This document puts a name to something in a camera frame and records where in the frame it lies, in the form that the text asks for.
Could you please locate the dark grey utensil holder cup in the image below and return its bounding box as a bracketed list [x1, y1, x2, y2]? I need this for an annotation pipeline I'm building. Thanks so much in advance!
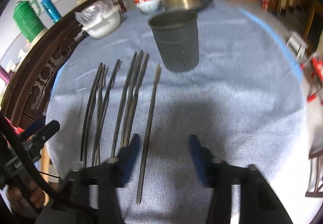
[148, 11, 199, 73]

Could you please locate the person's left hand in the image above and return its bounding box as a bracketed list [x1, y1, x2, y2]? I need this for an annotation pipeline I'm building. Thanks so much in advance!
[6, 180, 49, 217]

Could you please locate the dark carved wooden chair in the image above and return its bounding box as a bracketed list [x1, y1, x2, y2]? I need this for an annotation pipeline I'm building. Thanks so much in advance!
[1, 0, 125, 129]

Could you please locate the grey table cloth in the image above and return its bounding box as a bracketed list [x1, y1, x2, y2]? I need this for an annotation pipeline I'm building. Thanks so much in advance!
[47, 1, 308, 223]

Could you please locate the green thermos jug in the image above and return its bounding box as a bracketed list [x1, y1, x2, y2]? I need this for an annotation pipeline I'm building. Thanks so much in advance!
[13, 0, 45, 42]

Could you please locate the blue thermos jug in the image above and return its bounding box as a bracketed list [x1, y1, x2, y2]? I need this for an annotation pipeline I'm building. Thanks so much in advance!
[41, 0, 62, 23]

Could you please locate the white pot with plastic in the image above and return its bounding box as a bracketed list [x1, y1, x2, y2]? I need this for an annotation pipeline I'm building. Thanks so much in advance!
[74, 0, 121, 39]

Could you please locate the white small stool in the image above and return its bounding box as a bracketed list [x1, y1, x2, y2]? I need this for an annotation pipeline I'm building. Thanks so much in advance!
[287, 31, 308, 59]

